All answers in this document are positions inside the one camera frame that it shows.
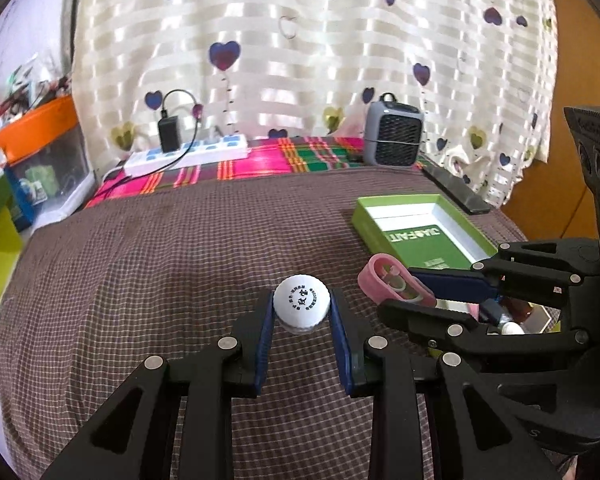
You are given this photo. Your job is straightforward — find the brown checkered bedsheet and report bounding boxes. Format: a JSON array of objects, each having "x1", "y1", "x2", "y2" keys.
[{"x1": 0, "y1": 167, "x2": 531, "y2": 480}]

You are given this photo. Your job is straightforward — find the black smartphone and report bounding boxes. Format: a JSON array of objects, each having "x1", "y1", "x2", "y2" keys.
[{"x1": 422, "y1": 165, "x2": 492, "y2": 214}]

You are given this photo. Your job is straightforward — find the pink nail clipper case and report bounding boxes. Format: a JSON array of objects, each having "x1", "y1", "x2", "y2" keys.
[{"x1": 358, "y1": 254, "x2": 437, "y2": 308}]

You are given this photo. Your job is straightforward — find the wooden wardrobe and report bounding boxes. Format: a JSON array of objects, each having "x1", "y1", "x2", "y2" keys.
[{"x1": 499, "y1": 0, "x2": 600, "y2": 244}]

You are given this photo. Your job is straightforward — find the small white round jar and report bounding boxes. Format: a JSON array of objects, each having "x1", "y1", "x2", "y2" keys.
[{"x1": 273, "y1": 274, "x2": 330, "y2": 335}]

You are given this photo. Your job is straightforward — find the orange lid storage bin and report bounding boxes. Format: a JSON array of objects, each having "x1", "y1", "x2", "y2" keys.
[{"x1": 0, "y1": 96, "x2": 96, "y2": 231}]

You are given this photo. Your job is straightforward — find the brown bottle red cap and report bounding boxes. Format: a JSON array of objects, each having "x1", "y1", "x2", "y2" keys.
[{"x1": 501, "y1": 297, "x2": 533, "y2": 324}]

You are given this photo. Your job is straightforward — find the grey portable heater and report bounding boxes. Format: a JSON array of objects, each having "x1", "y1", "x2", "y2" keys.
[{"x1": 363, "y1": 92, "x2": 424, "y2": 168}]

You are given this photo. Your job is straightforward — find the heart patterned curtain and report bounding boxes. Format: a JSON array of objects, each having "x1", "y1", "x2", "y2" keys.
[{"x1": 72, "y1": 0, "x2": 557, "y2": 206}]

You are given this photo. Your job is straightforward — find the black power adapter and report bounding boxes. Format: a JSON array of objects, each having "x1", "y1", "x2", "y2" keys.
[{"x1": 158, "y1": 108, "x2": 181, "y2": 153}]

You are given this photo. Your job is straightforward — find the white disc green base stand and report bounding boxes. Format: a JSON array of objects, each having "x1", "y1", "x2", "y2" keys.
[{"x1": 498, "y1": 321, "x2": 526, "y2": 335}]

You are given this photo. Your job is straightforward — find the white power strip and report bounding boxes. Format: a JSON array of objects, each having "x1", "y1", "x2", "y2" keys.
[{"x1": 123, "y1": 134, "x2": 250, "y2": 178}]

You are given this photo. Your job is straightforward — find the colourful plaid blanket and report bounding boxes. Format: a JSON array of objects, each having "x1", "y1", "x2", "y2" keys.
[{"x1": 84, "y1": 135, "x2": 432, "y2": 209}]

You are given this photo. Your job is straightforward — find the green white cardboard box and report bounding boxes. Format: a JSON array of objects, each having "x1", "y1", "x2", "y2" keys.
[{"x1": 350, "y1": 193, "x2": 562, "y2": 336}]

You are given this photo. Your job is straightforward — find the black charger cable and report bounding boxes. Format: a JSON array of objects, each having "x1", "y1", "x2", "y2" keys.
[{"x1": 97, "y1": 88, "x2": 205, "y2": 201}]

